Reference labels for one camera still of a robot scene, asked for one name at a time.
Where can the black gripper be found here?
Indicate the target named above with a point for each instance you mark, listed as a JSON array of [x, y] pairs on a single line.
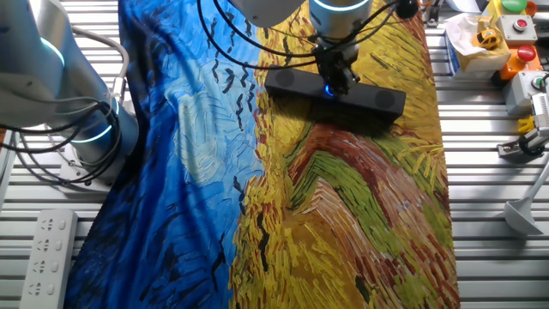
[[336, 60]]

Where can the blue-lit volume knob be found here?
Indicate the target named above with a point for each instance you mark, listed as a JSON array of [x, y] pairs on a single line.
[[328, 91]]

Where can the black speaker bar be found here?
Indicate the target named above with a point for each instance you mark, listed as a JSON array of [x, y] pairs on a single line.
[[377, 101]]

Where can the Van Gogh painting cloth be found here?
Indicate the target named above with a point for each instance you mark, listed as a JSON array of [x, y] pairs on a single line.
[[343, 214]]

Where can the white cardboard box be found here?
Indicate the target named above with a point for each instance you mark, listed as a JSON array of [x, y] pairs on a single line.
[[476, 64]]

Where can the yellow toy car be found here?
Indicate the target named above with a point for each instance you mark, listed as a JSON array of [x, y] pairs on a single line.
[[486, 39]]

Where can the grey box red button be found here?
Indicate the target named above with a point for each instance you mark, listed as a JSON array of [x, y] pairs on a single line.
[[506, 34]]

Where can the orange emergency stop box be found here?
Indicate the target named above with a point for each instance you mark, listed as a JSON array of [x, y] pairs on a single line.
[[514, 68]]

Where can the grey box green button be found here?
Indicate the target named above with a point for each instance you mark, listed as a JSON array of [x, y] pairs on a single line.
[[519, 92]]

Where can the yellow box green button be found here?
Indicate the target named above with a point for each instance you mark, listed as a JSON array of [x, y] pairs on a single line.
[[513, 5]]

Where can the small yellow clip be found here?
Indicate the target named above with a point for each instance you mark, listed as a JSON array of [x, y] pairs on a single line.
[[525, 125]]

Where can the white power strip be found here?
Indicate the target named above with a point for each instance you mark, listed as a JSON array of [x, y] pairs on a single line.
[[47, 257]]

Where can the silver mounting bracket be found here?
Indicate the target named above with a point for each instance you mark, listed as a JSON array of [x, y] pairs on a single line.
[[510, 148]]

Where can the silver ribbed camera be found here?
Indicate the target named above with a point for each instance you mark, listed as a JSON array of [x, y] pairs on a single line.
[[542, 109]]

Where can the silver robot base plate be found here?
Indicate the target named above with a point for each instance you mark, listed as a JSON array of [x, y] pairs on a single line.
[[96, 187]]

